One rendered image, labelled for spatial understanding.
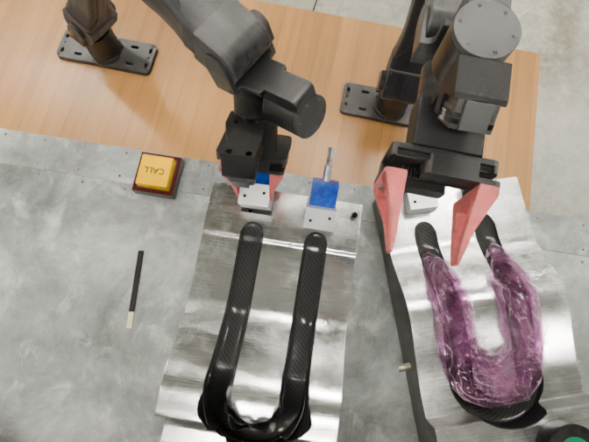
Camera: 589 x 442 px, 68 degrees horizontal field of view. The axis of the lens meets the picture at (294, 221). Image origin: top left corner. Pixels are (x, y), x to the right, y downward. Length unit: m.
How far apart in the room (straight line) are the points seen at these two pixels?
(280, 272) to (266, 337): 0.11
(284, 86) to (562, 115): 1.71
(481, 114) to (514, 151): 0.62
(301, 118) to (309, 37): 0.50
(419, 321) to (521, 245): 0.24
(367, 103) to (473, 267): 0.38
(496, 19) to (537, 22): 1.91
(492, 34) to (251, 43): 0.26
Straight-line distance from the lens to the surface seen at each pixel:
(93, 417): 0.88
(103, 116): 0.99
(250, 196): 0.70
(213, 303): 0.73
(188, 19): 0.55
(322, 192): 0.71
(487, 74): 0.40
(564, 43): 2.34
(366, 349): 0.82
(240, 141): 0.57
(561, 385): 0.86
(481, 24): 0.43
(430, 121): 0.44
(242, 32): 0.54
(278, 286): 0.73
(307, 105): 0.54
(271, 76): 0.56
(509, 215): 0.88
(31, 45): 1.14
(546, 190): 1.98
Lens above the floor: 1.61
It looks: 75 degrees down
